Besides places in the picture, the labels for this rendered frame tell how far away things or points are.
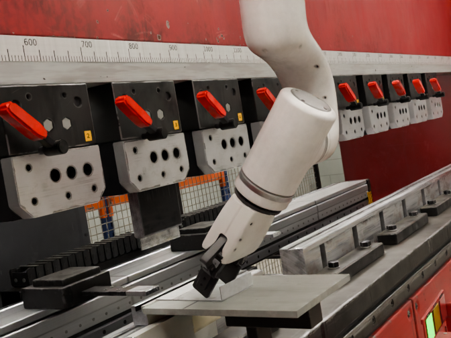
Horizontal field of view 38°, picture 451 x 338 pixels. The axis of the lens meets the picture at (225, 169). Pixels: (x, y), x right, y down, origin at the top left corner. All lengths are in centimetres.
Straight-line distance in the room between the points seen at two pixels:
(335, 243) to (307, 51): 76
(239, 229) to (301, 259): 54
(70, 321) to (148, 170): 38
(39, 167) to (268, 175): 30
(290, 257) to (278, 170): 59
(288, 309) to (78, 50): 45
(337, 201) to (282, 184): 138
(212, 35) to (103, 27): 28
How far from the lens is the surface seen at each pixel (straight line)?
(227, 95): 121
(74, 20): 94
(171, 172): 103
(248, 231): 92
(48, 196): 85
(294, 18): 87
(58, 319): 124
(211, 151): 113
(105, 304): 131
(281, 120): 86
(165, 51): 108
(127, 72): 100
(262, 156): 88
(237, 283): 99
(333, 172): 932
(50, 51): 90
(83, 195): 89
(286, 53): 89
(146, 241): 104
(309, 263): 145
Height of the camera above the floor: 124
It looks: 3 degrees down
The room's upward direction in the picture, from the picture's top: 9 degrees counter-clockwise
